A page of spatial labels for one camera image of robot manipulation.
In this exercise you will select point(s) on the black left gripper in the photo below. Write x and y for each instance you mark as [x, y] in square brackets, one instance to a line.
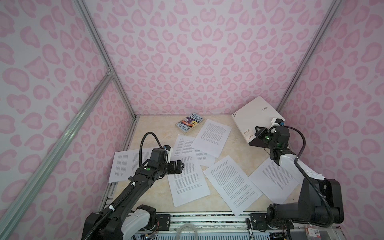
[173, 169]

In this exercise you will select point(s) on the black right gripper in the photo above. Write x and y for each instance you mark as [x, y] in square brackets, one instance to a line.
[257, 133]

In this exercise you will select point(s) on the printed paper sheet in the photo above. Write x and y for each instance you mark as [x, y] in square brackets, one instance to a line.
[124, 165]
[212, 138]
[183, 146]
[191, 184]
[233, 185]
[275, 182]

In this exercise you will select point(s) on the white and black folder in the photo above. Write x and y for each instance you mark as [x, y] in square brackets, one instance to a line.
[258, 112]

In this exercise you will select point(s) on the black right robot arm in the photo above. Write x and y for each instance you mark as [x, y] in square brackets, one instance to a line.
[320, 201]

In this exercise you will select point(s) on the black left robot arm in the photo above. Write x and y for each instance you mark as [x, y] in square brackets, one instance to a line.
[117, 222]

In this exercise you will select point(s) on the colourful paperback book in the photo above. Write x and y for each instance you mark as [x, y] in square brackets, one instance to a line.
[189, 123]

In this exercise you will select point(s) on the black marker pen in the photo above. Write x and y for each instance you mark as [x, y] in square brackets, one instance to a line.
[249, 228]

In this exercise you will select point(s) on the clear box with label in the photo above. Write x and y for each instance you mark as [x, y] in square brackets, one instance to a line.
[312, 233]

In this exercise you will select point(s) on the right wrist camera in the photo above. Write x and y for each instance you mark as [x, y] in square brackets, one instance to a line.
[277, 122]

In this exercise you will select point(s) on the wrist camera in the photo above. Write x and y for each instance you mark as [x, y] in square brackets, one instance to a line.
[168, 150]
[277, 122]

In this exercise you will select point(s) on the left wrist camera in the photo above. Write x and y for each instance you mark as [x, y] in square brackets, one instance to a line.
[168, 150]

